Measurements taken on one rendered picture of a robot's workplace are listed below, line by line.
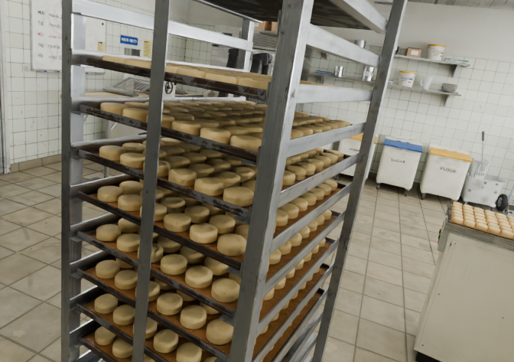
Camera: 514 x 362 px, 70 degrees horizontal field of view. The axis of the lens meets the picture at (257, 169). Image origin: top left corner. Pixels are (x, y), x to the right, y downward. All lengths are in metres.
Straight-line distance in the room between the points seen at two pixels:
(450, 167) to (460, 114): 0.97
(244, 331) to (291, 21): 0.47
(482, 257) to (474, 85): 4.43
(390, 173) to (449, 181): 0.79
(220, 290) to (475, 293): 1.83
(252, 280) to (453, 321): 1.93
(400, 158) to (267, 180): 5.28
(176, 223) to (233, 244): 0.12
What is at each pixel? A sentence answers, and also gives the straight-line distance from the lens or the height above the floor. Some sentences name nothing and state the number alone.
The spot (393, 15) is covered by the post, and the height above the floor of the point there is 1.71.
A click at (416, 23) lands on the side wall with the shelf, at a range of 6.41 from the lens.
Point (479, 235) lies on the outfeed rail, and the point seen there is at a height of 0.87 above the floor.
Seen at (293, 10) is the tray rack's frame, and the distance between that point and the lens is 0.50.
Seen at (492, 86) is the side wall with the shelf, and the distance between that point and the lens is 6.48.
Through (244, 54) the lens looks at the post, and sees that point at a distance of 1.25.
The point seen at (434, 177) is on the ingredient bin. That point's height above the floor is 0.38.
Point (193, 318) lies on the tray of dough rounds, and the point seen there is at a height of 1.06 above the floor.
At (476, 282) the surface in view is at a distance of 2.32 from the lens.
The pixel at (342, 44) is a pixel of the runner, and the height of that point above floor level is 1.60.
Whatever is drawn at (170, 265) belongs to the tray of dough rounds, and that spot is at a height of 1.15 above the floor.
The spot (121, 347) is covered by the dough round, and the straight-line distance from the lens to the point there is 0.98.
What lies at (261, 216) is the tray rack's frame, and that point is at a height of 1.33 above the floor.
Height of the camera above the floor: 1.53
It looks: 15 degrees down
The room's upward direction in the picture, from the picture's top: 9 degrees clockwise
